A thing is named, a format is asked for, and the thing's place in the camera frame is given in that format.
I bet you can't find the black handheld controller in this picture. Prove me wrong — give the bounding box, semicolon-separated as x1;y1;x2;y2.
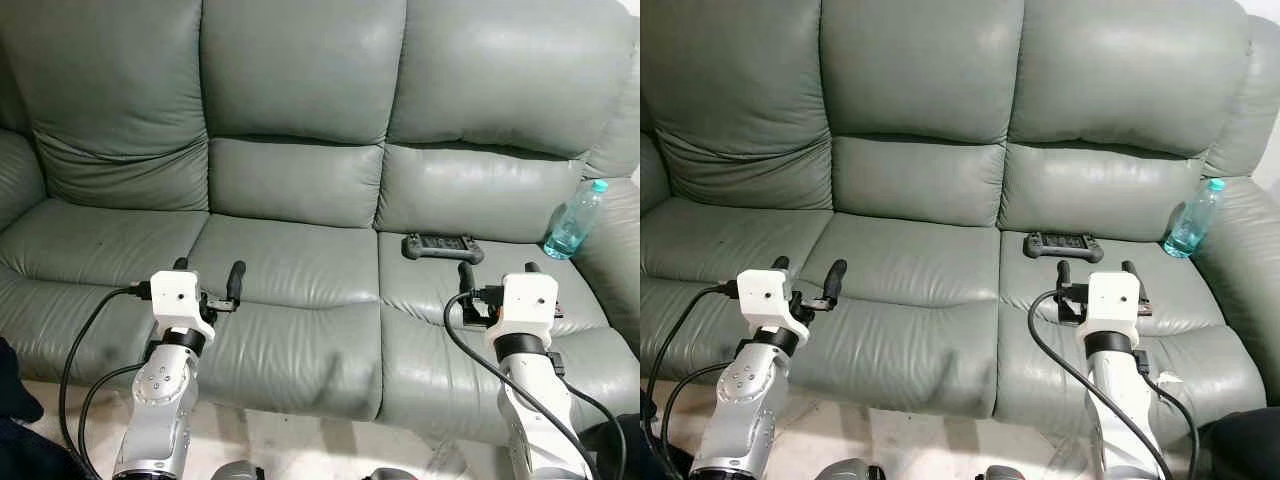
402;233;484;264
1023;231;1105;264

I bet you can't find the clear teal-capped water bottle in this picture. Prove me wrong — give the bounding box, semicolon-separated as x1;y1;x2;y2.
543;179;610;261
1163;178;1227;259

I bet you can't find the black bag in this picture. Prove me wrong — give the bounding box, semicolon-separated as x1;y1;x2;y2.
580;415;641;480
1198;408;1280;480

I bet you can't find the dark navy cloth bundle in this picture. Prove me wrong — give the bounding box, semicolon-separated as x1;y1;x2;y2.
640;390;701;480
0;338;91;480

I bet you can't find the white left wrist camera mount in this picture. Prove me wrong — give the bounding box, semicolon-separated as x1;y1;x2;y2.
736;269;809;339
148;270;217;343

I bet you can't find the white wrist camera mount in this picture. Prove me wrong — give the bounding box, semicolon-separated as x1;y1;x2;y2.
487;272;559;351
736;269;809;339
1075;271;1144;349
148;270;217;343

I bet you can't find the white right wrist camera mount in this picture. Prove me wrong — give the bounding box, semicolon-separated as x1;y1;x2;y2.
1075;271;1144;349
487;272;559;351

